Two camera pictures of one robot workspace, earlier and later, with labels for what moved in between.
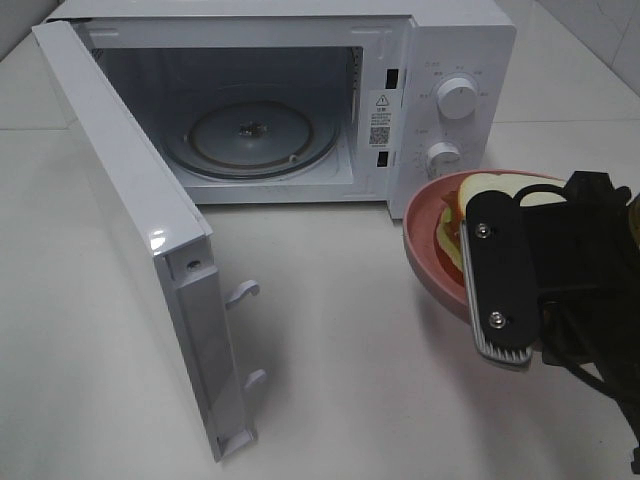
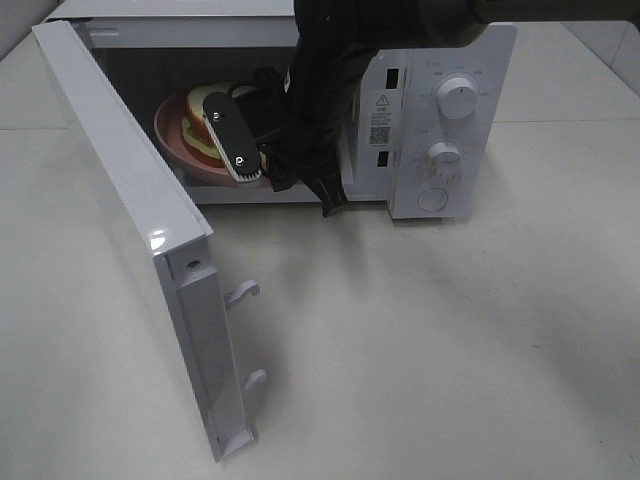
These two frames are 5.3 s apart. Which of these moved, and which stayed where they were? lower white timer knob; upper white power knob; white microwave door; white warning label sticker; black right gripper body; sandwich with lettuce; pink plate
Moved: pink plate; sandwich with lettuce; black right gripper body
Stayed: upper white power knob; white warning label sticker; lower white timer knob; white microwave door
